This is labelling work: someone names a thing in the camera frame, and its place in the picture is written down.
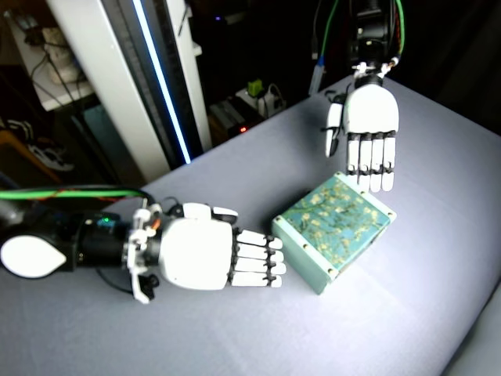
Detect black device with red light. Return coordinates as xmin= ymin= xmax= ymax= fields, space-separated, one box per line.
xmin=208 ymin=98 xmax=259 ymax=139

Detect white cluttered shelf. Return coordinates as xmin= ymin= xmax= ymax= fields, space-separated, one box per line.
xmin=6 ymin=11 xmax=99 ymax=113

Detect green cable with grey connector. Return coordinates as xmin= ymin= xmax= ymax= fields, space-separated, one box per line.
xmin=308 ymin=0 xmax=341 ymax=97

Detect white column with blue light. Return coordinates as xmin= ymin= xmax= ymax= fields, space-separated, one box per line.
xmin=45 ymin=0 xmax=214 ymax=181

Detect black and white patterned object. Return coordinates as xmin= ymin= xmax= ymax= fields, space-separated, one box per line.
xmin=3 ymin=119 xmax=75 ymax=173

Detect orange wooden frame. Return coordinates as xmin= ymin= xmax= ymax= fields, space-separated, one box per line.
xmin=0 ymin=128 xmax=63 ymax=185

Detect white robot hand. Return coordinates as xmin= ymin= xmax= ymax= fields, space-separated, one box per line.
xmin=157 ymin=201 xmax=287 ymax=292
xmin=323 ymin=83 xmax=401 ymax=193

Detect white power strip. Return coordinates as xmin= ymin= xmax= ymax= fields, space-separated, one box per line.
xmin=234 ymin=80 xmax=287 ymax=118

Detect grey table cloth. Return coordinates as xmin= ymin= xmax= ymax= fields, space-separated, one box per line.
xmin=0 ymin=74 xmax=501 ymax=376

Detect teal floral box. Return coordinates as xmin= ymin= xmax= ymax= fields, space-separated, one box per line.
xmin=272 ymin=171 xmax=398 ymax=282

